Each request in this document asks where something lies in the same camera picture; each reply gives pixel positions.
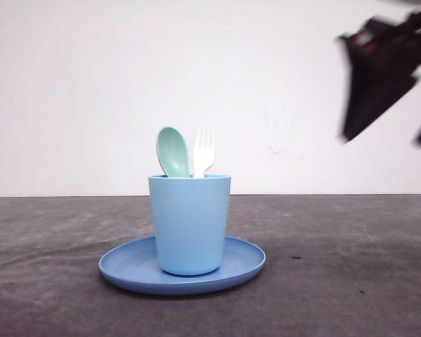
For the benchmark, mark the blue plastic plate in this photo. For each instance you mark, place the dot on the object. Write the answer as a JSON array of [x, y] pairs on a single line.
[[133, 266]]

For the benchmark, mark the white plastic fork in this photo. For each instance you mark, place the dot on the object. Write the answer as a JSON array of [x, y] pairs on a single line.
[[204, 152]]

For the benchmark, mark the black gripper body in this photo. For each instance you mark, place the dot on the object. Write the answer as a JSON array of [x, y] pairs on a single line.
[[393, 28]]

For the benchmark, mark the mint green plastic spoon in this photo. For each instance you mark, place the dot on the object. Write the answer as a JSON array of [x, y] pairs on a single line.
[[172, 153]]

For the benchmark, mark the light blue plastic cup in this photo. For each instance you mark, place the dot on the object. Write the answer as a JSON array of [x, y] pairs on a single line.
[[190, 222]]

